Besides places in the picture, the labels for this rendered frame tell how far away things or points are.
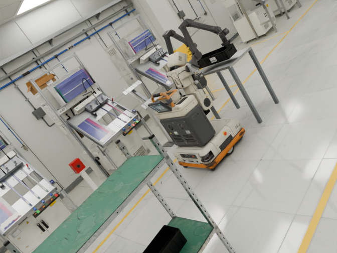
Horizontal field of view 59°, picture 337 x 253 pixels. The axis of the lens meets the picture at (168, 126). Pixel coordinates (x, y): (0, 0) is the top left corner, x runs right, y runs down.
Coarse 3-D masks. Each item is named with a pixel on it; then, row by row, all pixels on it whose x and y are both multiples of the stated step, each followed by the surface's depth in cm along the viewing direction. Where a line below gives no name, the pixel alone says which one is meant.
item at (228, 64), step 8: (248, 48) 348; (232, 56) 358; (240, 56) 340; (216, 64) 371; (224, 64) 347; (232, 64) 333; (256, 64) 356; (208, 72) 360; (216, 72) 412; (232, 72) 333; (224, 80) 415; (264, 80) 363; (200, 88) 391; (240, 88) 340; (232, 96) 422; (248, 96) 344; (272, 96) 371; (248, 104) 348; (216, 112) 404; (256, 112) 350
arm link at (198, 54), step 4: (184, 20) 318; (184, 24) 318; (180, 28) 320; (184, 28) 318; (184, 32) 318; (188, 32) 320; (184, 36) 321; (188, 36) 319; (188, 40) 319; (192, 40) 320; (188, 44) 321; (192, 44) 319; (192, 48) 319; (196, 48) 320; (192, 52) 322; (196, 52) 317; (200, 52) 319; (192, 56) 326; (196, 56) 317; (200, 56) 318
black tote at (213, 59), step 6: (222, 48) 359; (228, 48) 339; (234, 48) 344; (204, 54) 386; (210, 54) 379; (216, 54) 348; (222, 54) 342; (228, 54) 339; (204, 60) 368; (210, 60) 361; (216, 60) 355; (222, 60) 348; (204, 66) 376
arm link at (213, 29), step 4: (188, 20) 318; (192, 20) 319; (188, 24) 327; (192, 24) 322; (196, 24) 324; (200, 24) 325; (204, 24) 327; (200, 28) 327; (204, 28) 327; (208, 28) 328; (212, 28) 329; (216, 28) 330; (212, 32) 334; (216, 32) 334
